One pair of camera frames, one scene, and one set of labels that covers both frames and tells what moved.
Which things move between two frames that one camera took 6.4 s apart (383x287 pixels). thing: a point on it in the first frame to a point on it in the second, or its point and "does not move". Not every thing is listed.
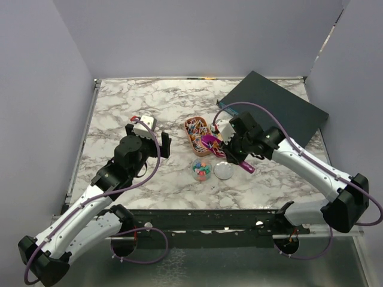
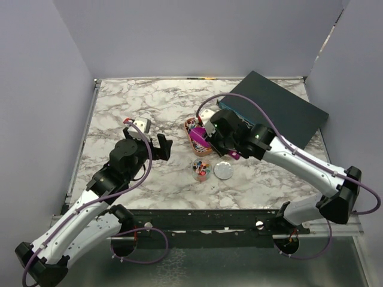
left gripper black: x=151 y=142 does not move
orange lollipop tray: x=195 y=127 does not move
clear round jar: x=201 y=169 does not move
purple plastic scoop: x=214 y=144 to x=198 y=134
